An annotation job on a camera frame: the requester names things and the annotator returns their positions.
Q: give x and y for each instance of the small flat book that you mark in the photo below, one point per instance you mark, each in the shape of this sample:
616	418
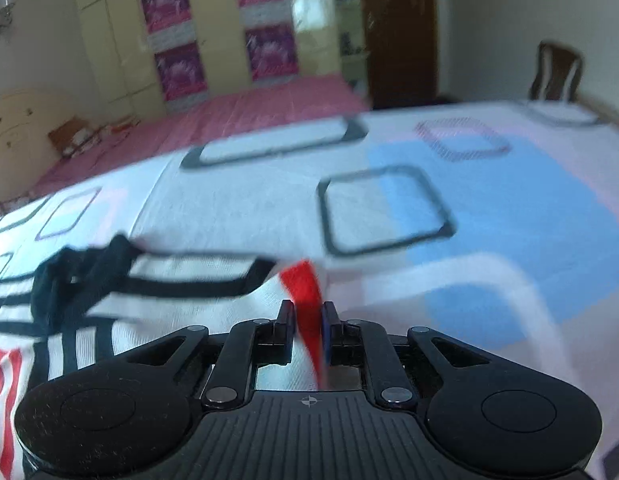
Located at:
123	125

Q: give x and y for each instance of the cream open shelf unit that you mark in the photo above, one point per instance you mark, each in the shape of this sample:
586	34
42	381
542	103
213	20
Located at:
350	25

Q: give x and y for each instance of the orange patterned cushion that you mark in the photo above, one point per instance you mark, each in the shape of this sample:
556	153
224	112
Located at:
74	137

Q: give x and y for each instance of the pink bed cover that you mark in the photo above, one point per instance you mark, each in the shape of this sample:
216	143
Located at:
239	115

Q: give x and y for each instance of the striped white black red garment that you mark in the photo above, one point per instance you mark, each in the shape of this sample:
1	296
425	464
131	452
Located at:
189	310

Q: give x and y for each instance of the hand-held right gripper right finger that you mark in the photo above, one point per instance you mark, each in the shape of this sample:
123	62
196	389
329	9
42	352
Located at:
327	332

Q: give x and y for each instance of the brown wooden door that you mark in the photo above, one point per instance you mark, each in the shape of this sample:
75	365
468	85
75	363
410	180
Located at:
397	35

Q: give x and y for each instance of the wooden bed frame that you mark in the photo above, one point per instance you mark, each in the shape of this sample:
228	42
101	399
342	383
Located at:
609	112

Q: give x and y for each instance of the brown wooden chair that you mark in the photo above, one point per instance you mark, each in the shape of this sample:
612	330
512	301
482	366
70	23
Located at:
557	67

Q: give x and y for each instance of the patterned white blue bed sheet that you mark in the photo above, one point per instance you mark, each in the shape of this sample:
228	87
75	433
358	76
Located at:
489	240

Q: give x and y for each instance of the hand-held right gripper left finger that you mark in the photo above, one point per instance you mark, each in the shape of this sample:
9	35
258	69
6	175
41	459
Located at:
287	332

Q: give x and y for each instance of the cream wardrobe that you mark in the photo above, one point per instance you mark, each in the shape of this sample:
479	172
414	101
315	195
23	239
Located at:
114	35

